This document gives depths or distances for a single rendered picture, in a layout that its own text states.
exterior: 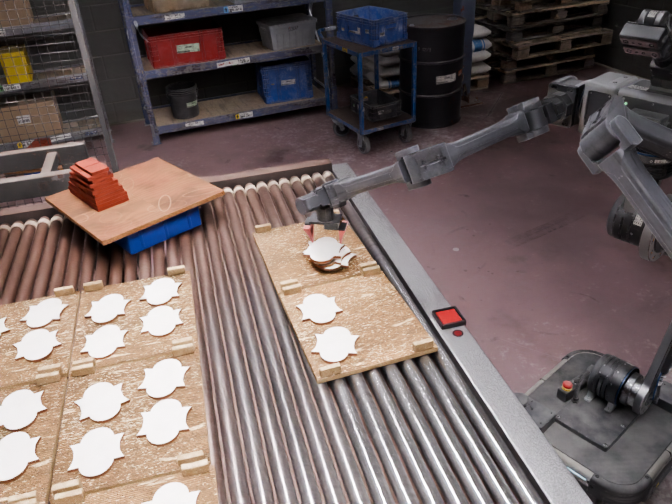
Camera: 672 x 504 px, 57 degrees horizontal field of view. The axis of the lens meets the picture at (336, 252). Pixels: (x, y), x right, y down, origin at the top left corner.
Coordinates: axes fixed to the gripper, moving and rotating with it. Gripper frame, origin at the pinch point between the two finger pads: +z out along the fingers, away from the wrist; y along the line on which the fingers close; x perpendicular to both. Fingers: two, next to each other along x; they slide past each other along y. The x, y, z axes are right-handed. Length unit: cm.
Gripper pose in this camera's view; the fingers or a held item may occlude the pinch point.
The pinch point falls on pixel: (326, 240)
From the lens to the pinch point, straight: 208.9
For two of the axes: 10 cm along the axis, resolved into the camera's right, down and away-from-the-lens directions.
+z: 0.4, 8.4, 5.5
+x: 1.9, -5.4, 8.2
